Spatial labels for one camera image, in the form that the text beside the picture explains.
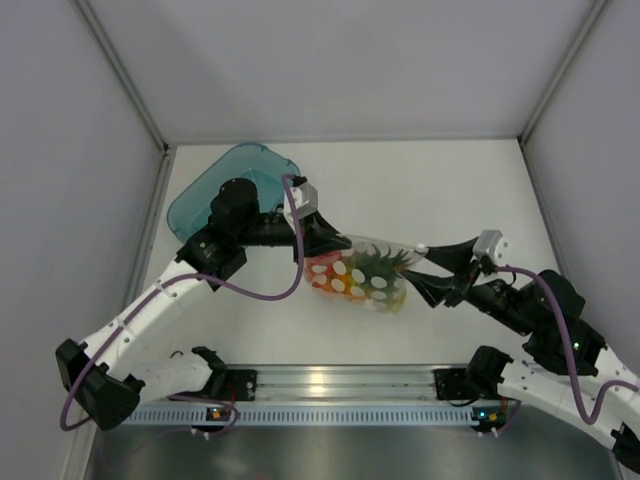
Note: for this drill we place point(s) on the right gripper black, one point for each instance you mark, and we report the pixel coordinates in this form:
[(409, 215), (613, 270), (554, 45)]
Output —
[(455, 258)]

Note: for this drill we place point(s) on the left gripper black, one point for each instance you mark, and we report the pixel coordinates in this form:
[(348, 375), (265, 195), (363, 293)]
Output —
[(320, 238)]

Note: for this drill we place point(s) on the clear zip top bag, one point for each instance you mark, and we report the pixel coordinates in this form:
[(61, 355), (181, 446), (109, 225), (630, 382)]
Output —
[(331, 280)]

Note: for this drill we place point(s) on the fake pineapple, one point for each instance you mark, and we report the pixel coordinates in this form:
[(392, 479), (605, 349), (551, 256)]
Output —
[(375, 273)]

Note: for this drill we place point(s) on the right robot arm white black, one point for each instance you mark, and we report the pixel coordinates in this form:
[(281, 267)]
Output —
[(568, 371)]

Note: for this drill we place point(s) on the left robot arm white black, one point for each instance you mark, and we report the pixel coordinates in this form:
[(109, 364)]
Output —
[(104, 373)]

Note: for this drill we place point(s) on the teal plastic bin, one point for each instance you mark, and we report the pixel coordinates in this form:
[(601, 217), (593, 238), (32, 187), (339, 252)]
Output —
[(189, 212)]

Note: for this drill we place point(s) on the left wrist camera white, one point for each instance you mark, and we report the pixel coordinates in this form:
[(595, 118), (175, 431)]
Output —
[(301, 197)]

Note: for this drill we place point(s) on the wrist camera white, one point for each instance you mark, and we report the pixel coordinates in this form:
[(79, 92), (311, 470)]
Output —
[(301, 197), (493, 246)]

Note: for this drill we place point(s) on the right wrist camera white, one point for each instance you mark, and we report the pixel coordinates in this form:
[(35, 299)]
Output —
[(493, 246)]

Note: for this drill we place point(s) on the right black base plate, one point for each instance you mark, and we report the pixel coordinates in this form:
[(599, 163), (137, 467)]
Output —
[(452, 386)]

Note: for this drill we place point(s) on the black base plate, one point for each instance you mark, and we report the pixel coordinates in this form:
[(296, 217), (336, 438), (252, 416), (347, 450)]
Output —
[(452, 386), (231, 385)]

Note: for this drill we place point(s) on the aluminium mounting rail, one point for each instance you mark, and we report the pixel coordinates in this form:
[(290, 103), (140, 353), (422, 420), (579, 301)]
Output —
[(342, 383)]

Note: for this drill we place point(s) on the right aluminium frame post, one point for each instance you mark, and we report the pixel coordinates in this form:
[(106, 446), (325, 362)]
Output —
[(577, 43)]

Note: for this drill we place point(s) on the aluminium frame post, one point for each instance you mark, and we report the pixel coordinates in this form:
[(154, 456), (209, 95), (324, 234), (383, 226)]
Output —
[(120, 71), (577, 43)]

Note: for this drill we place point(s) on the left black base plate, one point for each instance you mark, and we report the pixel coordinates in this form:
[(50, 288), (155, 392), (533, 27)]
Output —
[(231, 385)]

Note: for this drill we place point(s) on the white slotted cable duct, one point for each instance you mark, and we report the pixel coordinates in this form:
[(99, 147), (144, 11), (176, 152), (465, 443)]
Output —
[(176, 414)]

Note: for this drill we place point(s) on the left aluminium frame post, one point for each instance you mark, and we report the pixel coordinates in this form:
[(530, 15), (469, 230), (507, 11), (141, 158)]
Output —
[(120, 71)]

